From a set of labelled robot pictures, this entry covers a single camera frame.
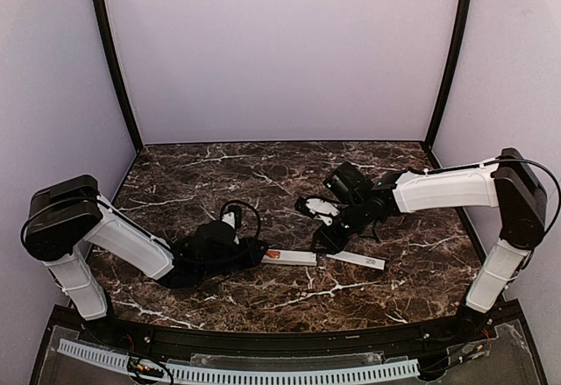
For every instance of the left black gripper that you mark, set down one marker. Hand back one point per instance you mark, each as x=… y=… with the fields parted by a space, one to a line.
x=251 y=253

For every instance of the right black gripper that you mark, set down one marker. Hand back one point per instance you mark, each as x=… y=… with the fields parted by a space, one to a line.
x=335 y=231

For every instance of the white remote battery cover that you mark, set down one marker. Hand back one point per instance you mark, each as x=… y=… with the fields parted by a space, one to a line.
x=360 y=260

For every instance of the white remote control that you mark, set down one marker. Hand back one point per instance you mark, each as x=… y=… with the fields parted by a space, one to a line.
x=292 y=258

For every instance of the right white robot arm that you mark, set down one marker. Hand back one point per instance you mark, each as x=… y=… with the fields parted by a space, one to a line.
x=506 y=183

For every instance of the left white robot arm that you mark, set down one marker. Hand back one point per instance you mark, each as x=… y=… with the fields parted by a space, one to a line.
x=74 y=211

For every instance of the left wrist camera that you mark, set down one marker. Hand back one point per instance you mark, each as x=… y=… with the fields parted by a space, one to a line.
x=230 y=223

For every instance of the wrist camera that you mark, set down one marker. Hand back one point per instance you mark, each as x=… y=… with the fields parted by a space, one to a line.
x=230 y=223
x=348 y=184

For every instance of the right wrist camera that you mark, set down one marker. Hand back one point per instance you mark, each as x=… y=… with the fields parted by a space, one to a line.
x=348 y=184

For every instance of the black front table rail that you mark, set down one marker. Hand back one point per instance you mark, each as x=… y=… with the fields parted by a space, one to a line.
x=423 y=339

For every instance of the white slotted cable duct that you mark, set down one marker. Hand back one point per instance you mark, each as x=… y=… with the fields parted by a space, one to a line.
x=214 y=369

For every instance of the right black frame post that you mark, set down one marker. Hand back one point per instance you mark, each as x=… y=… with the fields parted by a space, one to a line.
x=450 y=66

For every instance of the black frame post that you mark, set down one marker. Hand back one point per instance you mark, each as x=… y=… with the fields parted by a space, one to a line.
x=450 y=66
x=116 y=75

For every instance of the left black frame post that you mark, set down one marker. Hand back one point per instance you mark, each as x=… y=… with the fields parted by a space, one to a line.
x=116 y=75

